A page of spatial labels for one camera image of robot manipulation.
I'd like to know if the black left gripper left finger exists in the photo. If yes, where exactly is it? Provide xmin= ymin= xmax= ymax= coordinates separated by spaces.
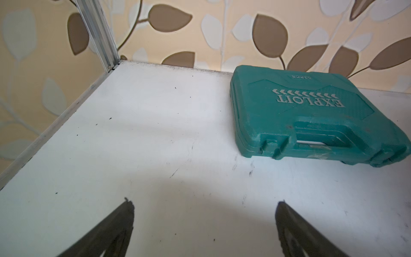
xmin=60 ymin=199 xmax=135 ymax=257

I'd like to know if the green plastic tool case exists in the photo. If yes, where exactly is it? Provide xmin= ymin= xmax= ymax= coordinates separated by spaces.
xmin=230 ymin=65 xmax=411 ymax=168

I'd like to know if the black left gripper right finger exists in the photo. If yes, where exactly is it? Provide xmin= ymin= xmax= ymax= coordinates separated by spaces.
xmin=275 ymin=201 xmax=347 ymax=257

